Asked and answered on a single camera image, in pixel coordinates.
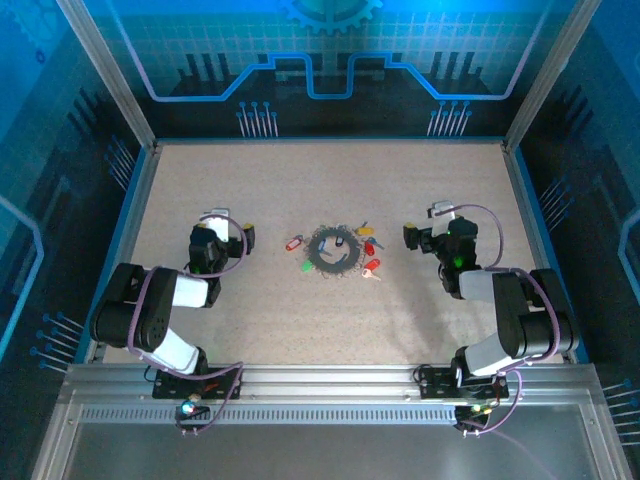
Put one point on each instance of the grey metal sheet panel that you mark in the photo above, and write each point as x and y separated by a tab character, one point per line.
325	455

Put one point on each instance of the LED connector board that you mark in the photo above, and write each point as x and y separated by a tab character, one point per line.
187	409
475	409

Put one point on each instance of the green key tag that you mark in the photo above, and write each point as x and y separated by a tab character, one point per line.
306	266

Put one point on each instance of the grey keyring with small rings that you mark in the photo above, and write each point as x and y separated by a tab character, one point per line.
311	250

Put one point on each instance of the yellow key tag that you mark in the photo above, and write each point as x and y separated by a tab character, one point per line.
365	231

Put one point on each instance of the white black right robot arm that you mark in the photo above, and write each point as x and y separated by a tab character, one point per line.
477	285

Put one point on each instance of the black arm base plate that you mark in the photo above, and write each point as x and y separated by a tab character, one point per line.
170	387
431	385

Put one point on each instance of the thin aluminium cross rail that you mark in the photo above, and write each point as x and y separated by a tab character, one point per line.
330	141

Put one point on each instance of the aluminium frame post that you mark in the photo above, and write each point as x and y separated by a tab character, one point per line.
107	75
550	75

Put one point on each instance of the aluminium mounting rail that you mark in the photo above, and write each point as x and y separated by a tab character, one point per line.
325	382

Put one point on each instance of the aluminium side rail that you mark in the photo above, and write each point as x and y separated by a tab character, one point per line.
134	220
530	220

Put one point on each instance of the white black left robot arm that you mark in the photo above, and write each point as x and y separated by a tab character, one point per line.
190	292

